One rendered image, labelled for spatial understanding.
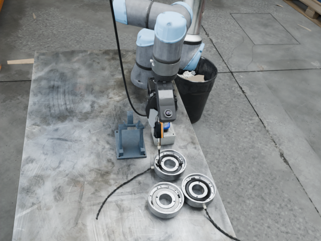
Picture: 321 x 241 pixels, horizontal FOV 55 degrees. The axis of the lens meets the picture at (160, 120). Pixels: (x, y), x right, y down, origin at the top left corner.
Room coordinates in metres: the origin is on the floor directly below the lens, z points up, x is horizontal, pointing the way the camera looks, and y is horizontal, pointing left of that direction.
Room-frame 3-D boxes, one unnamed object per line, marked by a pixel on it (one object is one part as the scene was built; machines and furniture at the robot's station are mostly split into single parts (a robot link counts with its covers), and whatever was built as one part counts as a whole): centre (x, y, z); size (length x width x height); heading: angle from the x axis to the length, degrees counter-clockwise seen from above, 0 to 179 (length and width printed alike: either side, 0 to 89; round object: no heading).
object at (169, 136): (0.78, -0.01, 0.82); 0.08 x 0.07 x 0.05; 18
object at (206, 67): (1.83, -0.17, 0.21); 0.34 x 0.34 x 0.43
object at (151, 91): (0.72, 0.01, 1.07); 0.09 x 0.08 x 0.12; 15
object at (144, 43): (1.11, 0.08, 0.97); 0.13 x 0.12 x 0.14; 81
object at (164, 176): (0.64, -0.05, 0.82); 0.10 x 0.10 x 0.04
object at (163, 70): (0.72, 0.01, 1.15); 0.08 x 0.08 x 0.05
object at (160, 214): (0.50, -0.05, 0.82); 0.10 x 0.10 x 0.04
